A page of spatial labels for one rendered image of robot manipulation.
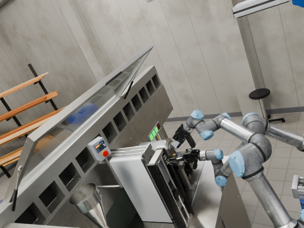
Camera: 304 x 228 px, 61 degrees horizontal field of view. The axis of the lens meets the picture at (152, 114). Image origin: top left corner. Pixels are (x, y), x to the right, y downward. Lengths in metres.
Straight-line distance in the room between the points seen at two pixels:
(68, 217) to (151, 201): 0.52
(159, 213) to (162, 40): 3.30
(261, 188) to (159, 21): 3.58
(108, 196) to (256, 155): 0.98
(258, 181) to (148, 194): 0.71
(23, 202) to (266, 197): 1.14
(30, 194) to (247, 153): 1.06
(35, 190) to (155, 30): 3.62
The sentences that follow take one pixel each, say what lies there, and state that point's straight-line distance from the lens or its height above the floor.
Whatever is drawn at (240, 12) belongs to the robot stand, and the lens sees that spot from 1.25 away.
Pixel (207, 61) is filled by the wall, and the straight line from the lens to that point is 4.35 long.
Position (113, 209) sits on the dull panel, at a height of 1.11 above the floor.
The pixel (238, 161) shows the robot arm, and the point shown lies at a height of 1.39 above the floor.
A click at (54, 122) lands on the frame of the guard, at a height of 1.94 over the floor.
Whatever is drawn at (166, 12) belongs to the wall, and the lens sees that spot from 4.40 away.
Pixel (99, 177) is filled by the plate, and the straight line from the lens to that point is 1.75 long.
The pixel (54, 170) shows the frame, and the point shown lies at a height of 1.62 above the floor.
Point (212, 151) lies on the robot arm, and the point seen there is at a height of 1.15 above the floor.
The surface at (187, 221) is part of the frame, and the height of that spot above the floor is 0.92.
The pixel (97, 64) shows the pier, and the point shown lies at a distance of 5.43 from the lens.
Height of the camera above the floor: 2.17
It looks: 21 degrees down
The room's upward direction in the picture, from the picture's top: 24 degrees counter-clockwise
